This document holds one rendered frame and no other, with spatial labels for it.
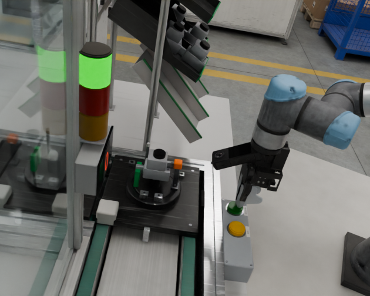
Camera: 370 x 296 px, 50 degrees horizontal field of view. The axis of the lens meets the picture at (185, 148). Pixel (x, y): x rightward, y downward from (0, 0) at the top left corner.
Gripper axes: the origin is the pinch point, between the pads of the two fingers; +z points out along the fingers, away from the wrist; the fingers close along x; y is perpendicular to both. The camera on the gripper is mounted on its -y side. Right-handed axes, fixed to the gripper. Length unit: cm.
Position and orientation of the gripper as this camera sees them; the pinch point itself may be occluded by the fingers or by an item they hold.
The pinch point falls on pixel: (236, 202)
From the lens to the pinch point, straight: 102.2
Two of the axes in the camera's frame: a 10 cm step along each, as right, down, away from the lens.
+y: 9.9, 1.6, 0.6
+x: 0.4, -6.0, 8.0
